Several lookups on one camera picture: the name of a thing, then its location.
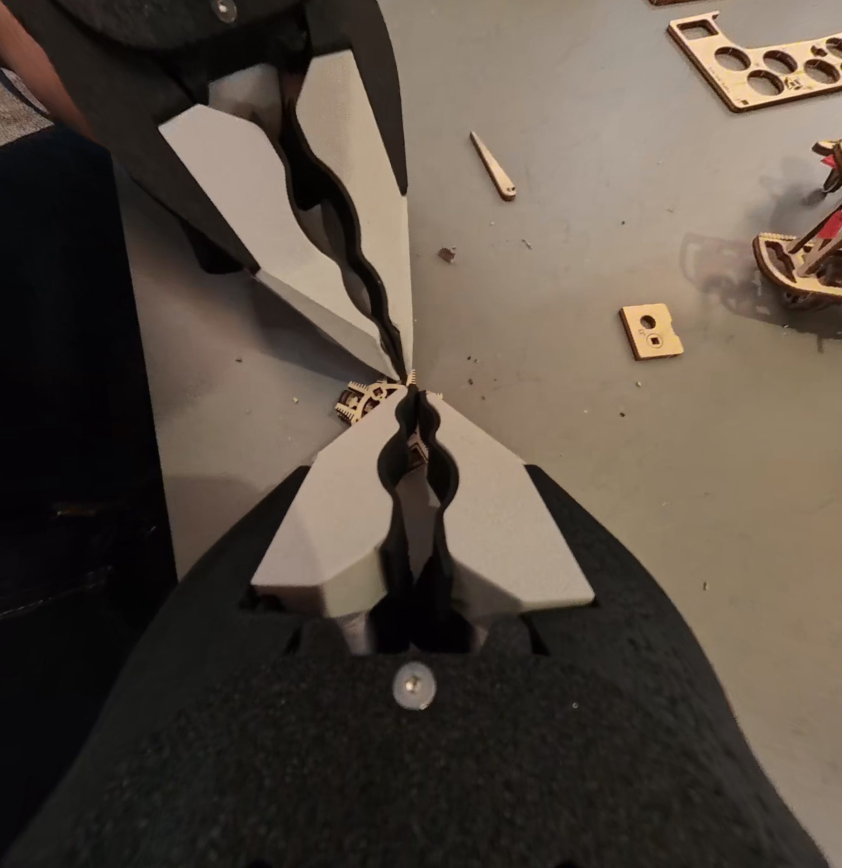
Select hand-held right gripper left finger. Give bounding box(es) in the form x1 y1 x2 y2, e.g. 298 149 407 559
250 392 416 642

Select small wooden gear assembly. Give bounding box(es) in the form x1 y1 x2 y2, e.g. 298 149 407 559
334 369 435 474

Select square wooden piece with holes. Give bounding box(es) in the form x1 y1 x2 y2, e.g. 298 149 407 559
619 304 685 362

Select pointed wooden stick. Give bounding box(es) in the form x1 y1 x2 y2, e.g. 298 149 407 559
470 131 517 203

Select grey desk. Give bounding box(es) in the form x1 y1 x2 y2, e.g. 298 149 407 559
112 0 842 868

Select wooden model vehicle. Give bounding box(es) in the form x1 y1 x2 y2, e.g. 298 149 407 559
752 125 842 314

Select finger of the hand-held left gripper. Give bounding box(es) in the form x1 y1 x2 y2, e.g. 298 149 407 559
158 68 403 381
292 49 416 381

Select person's left forearm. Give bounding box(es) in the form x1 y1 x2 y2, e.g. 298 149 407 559
0 10 96 146

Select person's dark pants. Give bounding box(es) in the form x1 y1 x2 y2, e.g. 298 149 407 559
0 129 179 862

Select wooden sheet with round holes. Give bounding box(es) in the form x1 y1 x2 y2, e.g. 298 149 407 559
667 11 842 114

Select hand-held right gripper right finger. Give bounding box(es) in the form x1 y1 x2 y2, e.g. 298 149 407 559
417 390 596 625

